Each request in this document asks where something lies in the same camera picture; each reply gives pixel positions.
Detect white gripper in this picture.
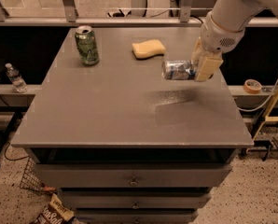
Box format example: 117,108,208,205
191,12,244,82

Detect silver blue redbull can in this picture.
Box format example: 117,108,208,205
162,61,196,80

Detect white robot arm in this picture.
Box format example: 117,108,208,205
191,0,278,81

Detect yellow sponge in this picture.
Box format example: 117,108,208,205
132,39,166,59

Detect green soda can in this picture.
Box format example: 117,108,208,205
75,25,99,65

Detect roll of tape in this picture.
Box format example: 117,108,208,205
243,79,262,94

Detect yellow metal stand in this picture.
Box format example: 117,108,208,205
251,87,278,140

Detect grey drawer cabinet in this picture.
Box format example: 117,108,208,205
10,26,255,224

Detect metal guard railing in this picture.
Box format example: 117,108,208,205
0,0,278,27

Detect bottom grey drawer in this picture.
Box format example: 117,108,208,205
76,209,198,224

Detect grey drawer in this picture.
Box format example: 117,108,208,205
60,191,211,209
34,163,231,188
76,209,198,224

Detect clear plastic water bottle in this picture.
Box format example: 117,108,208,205
6,63,28,93

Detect top grey drawer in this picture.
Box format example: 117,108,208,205
34,163,231,188

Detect middle grey drawer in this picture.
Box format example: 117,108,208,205
60,191,211,209

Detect brown snack bag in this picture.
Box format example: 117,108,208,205
29,194,75,224

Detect wire mesh basket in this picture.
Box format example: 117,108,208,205
20,158,44,193

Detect black cable on floor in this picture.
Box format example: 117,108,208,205
0,83,30,162

